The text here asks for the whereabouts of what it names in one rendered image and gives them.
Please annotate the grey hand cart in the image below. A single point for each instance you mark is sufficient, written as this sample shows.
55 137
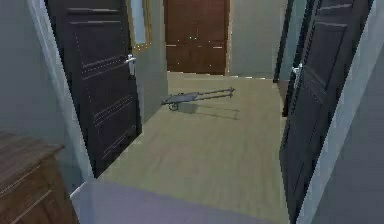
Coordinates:
190 97

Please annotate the reddish brown wooden cupboard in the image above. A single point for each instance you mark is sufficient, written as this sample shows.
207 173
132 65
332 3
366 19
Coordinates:
196 36

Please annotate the dark brown room door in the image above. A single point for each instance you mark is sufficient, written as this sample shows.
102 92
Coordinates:
100 83
316 100

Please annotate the brown wooden chest of drawers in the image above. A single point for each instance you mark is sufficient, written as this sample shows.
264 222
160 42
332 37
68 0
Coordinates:
26 180

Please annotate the gold framed wall mirror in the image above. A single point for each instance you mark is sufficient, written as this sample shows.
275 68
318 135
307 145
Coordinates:
139 21

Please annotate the black door frame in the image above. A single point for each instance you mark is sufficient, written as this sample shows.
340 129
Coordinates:
283 40

